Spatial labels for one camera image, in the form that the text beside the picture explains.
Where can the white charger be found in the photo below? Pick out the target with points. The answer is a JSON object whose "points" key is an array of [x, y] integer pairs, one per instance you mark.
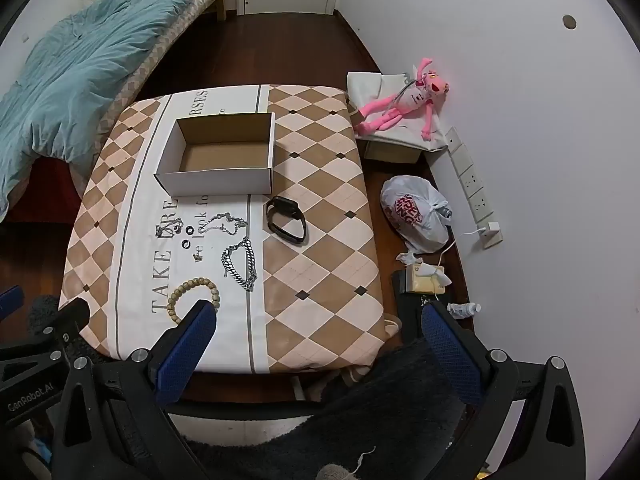
{"points": [[492, 235]]}

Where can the blue duvet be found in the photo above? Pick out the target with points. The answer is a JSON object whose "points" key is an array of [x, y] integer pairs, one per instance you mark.
{"points": [[75, 70]]}

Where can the checkered printed tablecloth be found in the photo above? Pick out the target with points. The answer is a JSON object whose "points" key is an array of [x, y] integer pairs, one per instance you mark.
{"points": [[320, 260]]}

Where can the red cloth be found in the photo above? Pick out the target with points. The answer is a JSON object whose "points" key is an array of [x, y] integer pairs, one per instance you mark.
{"points": [[45, 185]]}

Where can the tan box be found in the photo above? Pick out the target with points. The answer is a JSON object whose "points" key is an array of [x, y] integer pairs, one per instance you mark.
{"points": [[422, 285]]}

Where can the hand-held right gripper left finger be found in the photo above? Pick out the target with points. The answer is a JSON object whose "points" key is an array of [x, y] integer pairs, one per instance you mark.
{"points": [[185, 350]]}

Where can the brown cardboard box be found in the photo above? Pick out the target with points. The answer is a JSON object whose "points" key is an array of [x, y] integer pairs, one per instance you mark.
{"points": [[395, 152]]}

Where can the white cloth covered box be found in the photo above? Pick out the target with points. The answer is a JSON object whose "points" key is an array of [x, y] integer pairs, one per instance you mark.
{"points": [[370, 90]]}

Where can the grey fuzzy cloth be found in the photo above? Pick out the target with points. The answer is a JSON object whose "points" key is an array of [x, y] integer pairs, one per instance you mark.
{"points": [[42, 310]]}

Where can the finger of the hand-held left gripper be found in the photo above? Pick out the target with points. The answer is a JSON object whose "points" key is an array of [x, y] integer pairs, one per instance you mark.
{"points": [[70, 317], [10, 300]]}

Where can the pink plush toy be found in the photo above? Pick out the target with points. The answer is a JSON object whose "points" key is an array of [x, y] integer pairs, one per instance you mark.
{"points": [[415, 95]]}

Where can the dark fleece clothing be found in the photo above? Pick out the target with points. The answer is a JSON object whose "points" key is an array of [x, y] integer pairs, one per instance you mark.
{"points": [[350, 410]]}

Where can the crumpled white tissue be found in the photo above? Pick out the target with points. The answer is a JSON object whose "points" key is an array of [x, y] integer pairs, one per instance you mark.
{"points": [[407, 257]]}

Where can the white cardboard box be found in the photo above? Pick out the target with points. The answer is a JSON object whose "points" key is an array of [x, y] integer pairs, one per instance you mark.
{"points": [[220, 185]]}

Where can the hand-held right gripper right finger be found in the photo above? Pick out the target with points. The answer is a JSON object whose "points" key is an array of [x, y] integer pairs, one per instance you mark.
{"points": [[450, 350]]}

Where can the white plastic bag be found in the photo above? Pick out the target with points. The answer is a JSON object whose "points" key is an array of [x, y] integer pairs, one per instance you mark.
{"points": [[430, 230]]}

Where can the black box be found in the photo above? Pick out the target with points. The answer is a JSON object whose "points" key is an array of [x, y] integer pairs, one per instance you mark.
{"points": [[407, 320]]}

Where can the black smartwatch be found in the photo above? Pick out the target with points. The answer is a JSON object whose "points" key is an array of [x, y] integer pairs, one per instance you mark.
{"points": [[281, 205]]}

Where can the small white bottle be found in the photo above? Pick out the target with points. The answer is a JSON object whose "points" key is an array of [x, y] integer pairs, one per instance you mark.
{"points": [[462, 309]]}

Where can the round wall hole cap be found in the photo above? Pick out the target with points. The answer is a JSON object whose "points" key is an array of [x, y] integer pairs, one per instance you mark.
{"points": [[569, 22]]}

